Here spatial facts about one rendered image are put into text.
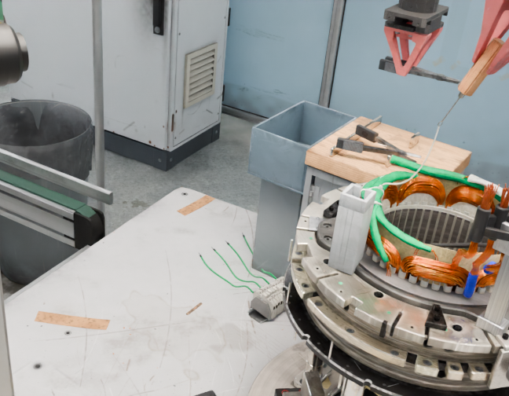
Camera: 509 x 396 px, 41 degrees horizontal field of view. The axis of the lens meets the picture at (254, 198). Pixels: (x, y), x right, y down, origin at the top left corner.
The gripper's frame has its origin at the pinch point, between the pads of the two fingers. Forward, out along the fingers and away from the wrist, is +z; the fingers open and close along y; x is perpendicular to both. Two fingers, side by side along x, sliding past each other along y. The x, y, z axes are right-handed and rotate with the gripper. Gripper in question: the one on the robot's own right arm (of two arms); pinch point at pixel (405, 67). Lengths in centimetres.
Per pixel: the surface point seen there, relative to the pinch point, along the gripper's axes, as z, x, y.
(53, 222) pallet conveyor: 46, -64, 16
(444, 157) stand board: 12.1, 9.1, 0.5
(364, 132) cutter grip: 9.5, -2.5, 6.3
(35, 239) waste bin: 96, -122, -26
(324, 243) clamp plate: 8.3, 8.0, 40.0
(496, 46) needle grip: -14.6, 18.9, 31.8
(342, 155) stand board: 11.9, -3.4, 11.3
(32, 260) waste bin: 105, -124, -25
